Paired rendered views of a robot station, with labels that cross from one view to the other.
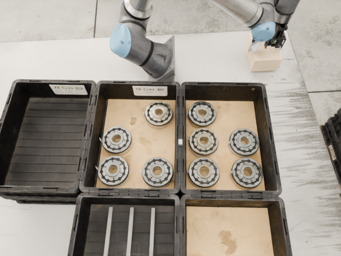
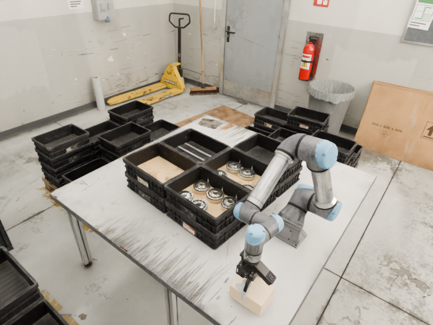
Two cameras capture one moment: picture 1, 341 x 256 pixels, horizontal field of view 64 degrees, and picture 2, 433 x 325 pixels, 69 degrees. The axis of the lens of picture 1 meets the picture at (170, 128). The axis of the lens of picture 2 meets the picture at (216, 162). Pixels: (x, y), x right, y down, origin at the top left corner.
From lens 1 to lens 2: 1.78 m
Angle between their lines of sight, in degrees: 75
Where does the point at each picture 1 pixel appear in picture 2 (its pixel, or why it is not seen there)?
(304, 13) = not seen: outside the picture
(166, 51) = (288, 214)
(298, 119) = (182, 275)
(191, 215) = not seen: hidden behind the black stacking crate
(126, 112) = not seen: hidden behind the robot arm
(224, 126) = (214, 210)
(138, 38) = (299, 193)
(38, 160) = (262, 156)
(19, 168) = (263, 151)
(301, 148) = (166, 258)
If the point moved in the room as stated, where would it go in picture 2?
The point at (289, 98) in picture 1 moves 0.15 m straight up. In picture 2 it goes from (200, 285) to (200, 264)
